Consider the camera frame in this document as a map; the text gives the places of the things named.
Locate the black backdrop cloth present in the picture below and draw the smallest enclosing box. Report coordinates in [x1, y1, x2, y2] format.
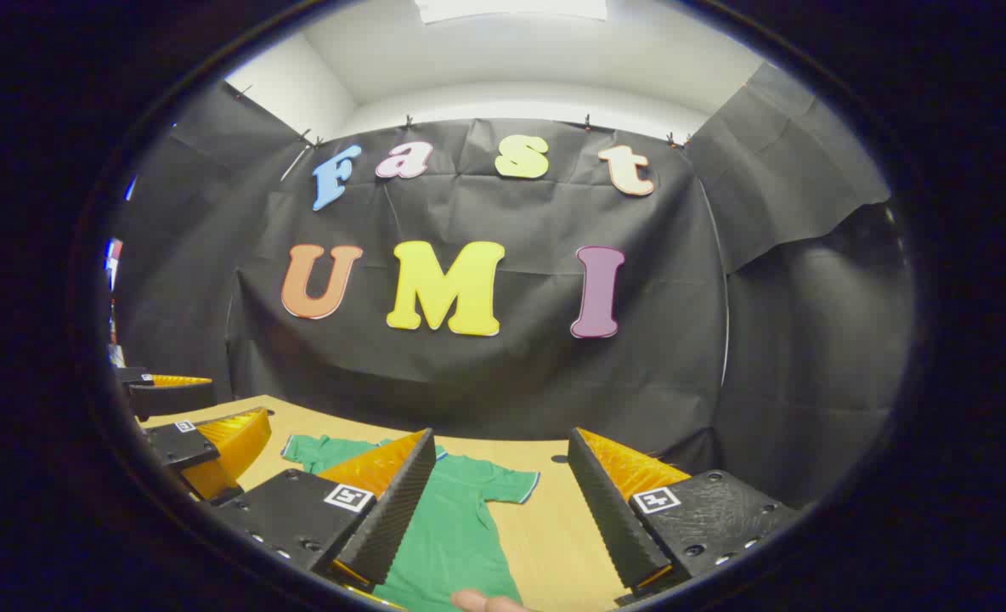
[112, 61, 916, 511]

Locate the green T-shirt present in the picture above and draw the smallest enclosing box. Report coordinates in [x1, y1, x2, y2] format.
[280, 433, 541, 612]

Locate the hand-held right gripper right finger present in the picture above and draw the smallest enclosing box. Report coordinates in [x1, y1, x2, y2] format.
[567, 428, 802, 597]

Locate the white ceiling light panel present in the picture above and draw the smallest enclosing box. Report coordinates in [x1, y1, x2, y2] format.
[414, 0, 608, 24]

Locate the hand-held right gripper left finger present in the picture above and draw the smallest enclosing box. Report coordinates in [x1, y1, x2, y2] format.
[212, 428, 438, 609]

